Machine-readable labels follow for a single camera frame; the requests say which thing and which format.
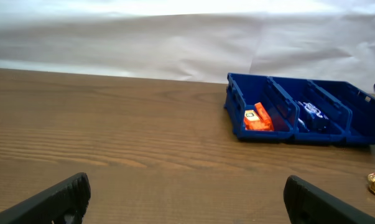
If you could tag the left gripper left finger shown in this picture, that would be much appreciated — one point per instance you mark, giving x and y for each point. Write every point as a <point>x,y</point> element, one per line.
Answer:
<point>59,199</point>

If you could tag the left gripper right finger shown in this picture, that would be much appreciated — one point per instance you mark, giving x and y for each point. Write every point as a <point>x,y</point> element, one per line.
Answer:
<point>314,205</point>

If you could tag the blue candy pack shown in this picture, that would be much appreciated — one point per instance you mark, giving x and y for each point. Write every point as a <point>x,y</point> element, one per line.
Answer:
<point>314,115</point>
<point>301,126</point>

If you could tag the orange candy box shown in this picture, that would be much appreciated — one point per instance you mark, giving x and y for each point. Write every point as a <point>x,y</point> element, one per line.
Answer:
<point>252,121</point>
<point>264,113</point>

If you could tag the blue tray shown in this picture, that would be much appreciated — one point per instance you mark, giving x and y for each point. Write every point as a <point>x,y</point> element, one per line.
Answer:
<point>252,90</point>

